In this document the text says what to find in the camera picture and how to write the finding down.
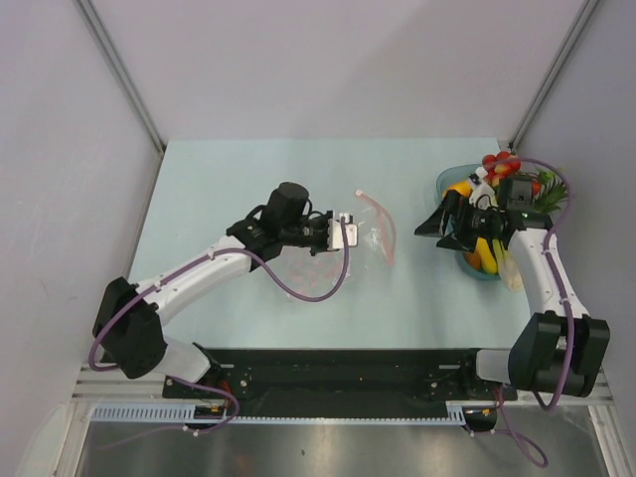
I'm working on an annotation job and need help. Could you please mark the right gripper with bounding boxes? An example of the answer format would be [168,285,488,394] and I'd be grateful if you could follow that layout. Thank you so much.
[414,189,501,253]

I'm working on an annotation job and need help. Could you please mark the clear zip top bag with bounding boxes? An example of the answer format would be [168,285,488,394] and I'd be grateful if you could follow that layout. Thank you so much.
[282,189,398,303]

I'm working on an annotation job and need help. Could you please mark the orange toy pineapple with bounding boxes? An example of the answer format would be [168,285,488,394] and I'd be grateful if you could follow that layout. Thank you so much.
[535,169,568,214]

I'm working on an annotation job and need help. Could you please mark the green celery stalk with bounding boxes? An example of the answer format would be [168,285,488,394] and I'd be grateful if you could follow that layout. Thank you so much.
[492,239,524,292]

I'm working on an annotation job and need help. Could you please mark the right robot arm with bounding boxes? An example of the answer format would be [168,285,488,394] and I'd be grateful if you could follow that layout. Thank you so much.
[414,175,610,400]

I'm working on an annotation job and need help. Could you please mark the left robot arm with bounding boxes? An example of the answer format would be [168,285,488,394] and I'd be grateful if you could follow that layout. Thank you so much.
[88,182,351,398]

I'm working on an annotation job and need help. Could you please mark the teal plastic food tray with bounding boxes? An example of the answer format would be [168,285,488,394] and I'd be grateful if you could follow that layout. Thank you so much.
[436,164,523,291]

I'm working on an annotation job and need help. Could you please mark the small orange fruit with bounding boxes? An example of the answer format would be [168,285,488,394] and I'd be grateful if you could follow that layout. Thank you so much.
[463,252,482,271]

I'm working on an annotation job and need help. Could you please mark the yellow toy mango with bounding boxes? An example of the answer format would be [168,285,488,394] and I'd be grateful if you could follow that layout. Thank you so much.
[442,180,473,197]

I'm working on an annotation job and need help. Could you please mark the yellow toy banana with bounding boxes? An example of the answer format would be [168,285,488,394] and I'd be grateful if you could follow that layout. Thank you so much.
[475,238,498,275]

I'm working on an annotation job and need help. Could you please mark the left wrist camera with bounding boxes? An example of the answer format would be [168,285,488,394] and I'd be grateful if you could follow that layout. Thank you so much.
[327,212,358,251]

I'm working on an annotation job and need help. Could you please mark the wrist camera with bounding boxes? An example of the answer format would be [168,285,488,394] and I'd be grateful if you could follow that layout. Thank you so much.
[327,212,358,251]
[467,166,498,210]

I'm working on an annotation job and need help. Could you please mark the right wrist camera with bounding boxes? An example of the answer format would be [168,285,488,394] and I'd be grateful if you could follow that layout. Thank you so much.
[467,166,498,210]

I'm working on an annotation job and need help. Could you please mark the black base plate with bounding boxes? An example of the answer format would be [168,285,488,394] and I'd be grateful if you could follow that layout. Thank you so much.
[98,347,519,418]

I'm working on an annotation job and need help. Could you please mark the white cable duct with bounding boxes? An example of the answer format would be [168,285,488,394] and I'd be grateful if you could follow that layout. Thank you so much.
[91,400,471,424]

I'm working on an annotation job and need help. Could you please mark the aluminium frame rail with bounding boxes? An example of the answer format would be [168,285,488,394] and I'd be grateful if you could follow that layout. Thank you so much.
[72,365,165,402]

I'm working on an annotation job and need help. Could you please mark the right corner aluminium post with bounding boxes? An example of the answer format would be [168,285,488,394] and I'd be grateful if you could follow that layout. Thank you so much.
[506,0,604,151]

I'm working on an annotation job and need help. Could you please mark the corner aluminium post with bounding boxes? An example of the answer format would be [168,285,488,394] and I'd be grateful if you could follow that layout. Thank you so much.
[73,0,167,157]
[506,0,604,151]

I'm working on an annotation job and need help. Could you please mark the left corner aluminium post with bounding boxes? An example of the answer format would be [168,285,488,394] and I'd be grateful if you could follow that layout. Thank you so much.
[73,0,167,157]

